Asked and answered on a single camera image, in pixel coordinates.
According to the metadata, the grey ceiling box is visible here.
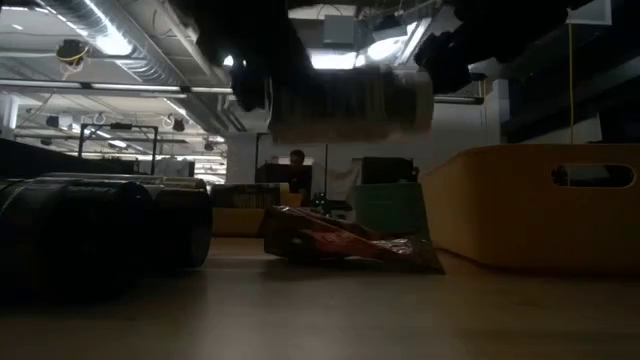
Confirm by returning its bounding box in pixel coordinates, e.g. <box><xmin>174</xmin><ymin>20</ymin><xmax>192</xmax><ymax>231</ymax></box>
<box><xmin>322</xmin><ymin>14</ymin><xmax>358</xmax><ymax>49</ymax></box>

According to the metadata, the yellow black cord reel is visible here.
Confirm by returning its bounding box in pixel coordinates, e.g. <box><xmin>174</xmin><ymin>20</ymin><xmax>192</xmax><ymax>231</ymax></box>
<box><xmin>54</xmin><ymin>38</ymin><xmax>92</xmax><ymax>69</ymax></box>

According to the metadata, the orange brown spice pouch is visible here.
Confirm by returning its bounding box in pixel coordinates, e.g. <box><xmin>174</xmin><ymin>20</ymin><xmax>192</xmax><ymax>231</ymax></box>
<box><xmin>262</xmin><ymin>204</ymin><xmax>447</xmax><ymax>276</ymax></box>

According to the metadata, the silver spiral ceiling duct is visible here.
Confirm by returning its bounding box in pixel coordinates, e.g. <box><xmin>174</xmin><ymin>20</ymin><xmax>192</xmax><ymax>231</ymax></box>
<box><xmin>43</xmin><ymin>0</ymin><xmax>234</xmax><ymax>89</ymax></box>

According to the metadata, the green label spice jar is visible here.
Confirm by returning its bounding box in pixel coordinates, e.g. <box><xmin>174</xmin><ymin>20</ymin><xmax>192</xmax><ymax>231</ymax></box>
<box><xmin>0</xmin><ymin>177</ymin><xmax>158</xmax><ymax>304</ymax></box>

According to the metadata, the low black frame stand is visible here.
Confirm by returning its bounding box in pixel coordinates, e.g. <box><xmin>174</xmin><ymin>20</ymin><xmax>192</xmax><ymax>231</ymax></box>
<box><xmin>76</xmin><ymin>122</ymin><xmax>160</xmax><ymax>177</ymax></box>

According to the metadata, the tall black frame stand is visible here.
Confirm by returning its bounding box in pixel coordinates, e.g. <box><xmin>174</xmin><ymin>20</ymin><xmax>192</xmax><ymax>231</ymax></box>
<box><xmin>254</xmin><ymin>131</ymin><xmax>330</xmax><ymax>202</ymax></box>

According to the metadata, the person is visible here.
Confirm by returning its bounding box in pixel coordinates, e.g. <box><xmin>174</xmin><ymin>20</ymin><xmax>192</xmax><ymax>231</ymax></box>
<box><xmin>287</xmin><ymin>148</ymin><xmax>315</xmax><ymax>208</ymax></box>

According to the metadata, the black monitor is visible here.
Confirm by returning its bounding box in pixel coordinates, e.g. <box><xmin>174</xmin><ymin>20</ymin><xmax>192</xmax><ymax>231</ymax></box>
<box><xmin>360</xmin><ymin>156</ymin><xmax>421</xmax><ymax>186</ymax></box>

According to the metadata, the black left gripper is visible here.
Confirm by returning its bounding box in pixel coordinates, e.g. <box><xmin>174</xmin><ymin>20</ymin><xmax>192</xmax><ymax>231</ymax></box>
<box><xmin>228</xmin><ymin>47</ymin><xmax>275</xmax><ymax>114</ymax></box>

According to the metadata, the bagel sesame seasoning jar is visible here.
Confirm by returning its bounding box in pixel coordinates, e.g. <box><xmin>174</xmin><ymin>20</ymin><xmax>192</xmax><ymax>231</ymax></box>
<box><xmin>268</xmin><ymin>64</ymin><xmax>435</xmax><ymax>146</ymax></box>

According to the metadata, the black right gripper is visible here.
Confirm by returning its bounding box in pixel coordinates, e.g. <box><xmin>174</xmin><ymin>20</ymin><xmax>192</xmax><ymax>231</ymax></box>
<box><xmin>413</xmin><ymin>28</ymin><xmax>474</xmax><ymax>97</ymax></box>

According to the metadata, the long ceiling light rail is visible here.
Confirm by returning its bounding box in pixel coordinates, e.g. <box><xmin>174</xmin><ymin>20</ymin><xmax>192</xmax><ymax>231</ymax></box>
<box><xmin>0</xmin><ymin>78</ymin><xmax>486</xmax><ymax>106</ymax></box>

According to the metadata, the dark overhead beam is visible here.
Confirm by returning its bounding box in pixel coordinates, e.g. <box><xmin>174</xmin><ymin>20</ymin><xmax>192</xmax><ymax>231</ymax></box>
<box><xmin>499</xmin><ymin>49</ymin><xmax>640</xmax><ymax>145</ymax></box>

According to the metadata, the large yellow plastic bin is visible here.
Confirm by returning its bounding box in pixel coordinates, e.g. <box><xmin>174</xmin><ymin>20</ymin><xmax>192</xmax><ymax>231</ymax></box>
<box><xmin>418</xmin><ymin>143</ymin><xmax>640</xmax><ymax>278</ymax></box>

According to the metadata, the dark box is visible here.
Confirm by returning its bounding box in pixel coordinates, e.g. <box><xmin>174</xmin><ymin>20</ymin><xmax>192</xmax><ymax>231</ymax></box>
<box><xmin>255</xmin><ymin>162</ymin><xmax>292</xmax><ymax>186</ymax></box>

